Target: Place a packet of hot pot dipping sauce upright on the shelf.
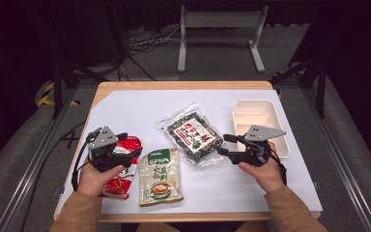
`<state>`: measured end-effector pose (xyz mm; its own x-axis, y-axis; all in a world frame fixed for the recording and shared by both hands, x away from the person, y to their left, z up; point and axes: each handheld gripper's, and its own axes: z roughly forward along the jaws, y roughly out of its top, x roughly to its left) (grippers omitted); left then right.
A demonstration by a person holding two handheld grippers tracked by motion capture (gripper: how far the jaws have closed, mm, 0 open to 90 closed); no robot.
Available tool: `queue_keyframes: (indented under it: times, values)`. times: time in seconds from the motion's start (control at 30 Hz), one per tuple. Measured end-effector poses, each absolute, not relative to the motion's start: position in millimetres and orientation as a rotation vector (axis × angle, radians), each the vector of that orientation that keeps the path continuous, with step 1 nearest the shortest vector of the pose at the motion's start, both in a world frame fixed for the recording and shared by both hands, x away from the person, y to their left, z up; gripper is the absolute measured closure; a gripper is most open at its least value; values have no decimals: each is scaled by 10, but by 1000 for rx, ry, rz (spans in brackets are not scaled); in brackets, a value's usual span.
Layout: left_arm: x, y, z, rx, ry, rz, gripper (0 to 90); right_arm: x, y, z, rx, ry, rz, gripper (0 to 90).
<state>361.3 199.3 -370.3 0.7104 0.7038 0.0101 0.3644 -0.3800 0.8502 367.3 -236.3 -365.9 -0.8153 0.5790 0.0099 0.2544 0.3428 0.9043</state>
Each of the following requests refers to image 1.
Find grey metal desk frame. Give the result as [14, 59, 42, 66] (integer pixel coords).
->
[177, 4, 270, 73]

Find hand-held gripper cable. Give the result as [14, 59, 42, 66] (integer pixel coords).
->
[269, 149, 288, 187]
[71, 127, 102, 191]

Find yellow black hazard tape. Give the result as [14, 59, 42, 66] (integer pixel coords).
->
[38, 81, 81, 107]

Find thin black floor cable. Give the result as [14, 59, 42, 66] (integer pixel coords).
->
[18, 120, 86, 232]

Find beige green soup packet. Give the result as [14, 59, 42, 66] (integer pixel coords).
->
[137, 148, 185, 208]

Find black metal stand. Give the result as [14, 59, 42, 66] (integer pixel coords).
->
[270, 57, 328, 119]
[49, 57, 110, 119]

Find aluminium floor rail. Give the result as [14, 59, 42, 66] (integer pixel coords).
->
[302, 86, 371, 232]
[0, 86, 78, 232]

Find clear seaweed snack packet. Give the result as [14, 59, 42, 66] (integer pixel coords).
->
[155, 101, 229, 167]

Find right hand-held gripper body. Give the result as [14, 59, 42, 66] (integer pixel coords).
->
[235, 125, 288, 167]

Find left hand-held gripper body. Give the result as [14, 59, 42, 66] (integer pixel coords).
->
[86, 126, 134, 172]

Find person's right hand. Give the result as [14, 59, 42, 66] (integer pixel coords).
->
[238, 141, 286, 194]

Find person's left hand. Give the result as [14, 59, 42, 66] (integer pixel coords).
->
[76, 159, 125, 197]

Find right hand-held gripper cable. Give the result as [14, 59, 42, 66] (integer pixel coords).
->
[269, 149, 288, 187]

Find white paper sheet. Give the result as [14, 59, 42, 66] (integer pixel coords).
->
[58, 89, 324, 216]

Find cream plastic box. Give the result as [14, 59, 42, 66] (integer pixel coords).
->
[231, 99, 292, 159]

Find left hand-held gripper cable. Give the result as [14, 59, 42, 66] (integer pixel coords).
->
[71, 127, 102, 191]

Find red seasoning packet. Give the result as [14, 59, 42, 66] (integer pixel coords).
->
[98, 134, 144, 200]

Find bundle of floor cables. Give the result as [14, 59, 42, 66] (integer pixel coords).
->
[119, 27, 182, 81]

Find person's tan trousers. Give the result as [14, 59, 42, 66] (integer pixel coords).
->
[136, 221, 269, 232]

